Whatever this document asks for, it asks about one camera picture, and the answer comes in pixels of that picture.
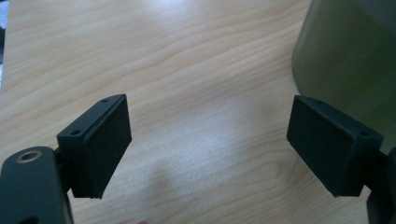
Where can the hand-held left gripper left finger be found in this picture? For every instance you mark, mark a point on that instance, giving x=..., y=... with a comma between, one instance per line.
x=99, y=146

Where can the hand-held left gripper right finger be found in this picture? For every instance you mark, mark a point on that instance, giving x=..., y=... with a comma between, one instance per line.
x=330, y=146

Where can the green bowl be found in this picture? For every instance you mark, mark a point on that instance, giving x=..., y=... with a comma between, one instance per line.
x=345, y=53

